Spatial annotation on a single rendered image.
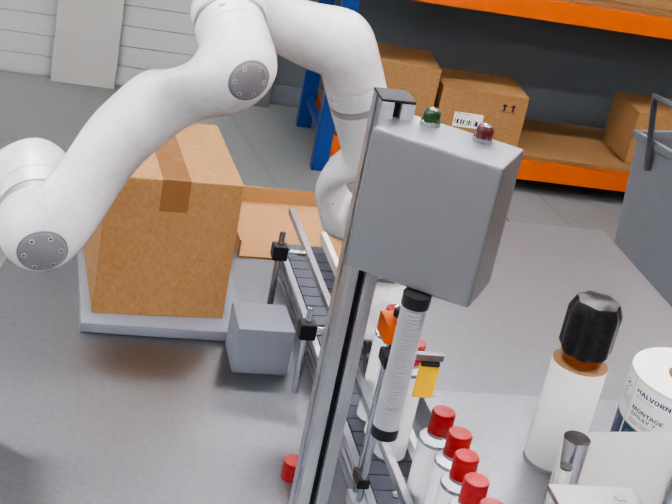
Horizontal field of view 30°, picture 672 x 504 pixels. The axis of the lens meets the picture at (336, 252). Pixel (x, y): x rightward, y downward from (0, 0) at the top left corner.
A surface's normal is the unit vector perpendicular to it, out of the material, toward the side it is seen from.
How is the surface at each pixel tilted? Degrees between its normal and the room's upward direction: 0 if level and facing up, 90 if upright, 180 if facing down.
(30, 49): 90
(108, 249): 90
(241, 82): 99
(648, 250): 94
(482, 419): 0
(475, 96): 90
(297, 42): 106
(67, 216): 80
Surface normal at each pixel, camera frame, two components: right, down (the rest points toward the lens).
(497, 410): 0.18, -0.89
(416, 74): 0.10, 0.43
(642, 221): -0.88, 0.10
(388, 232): -0.39, 0.32
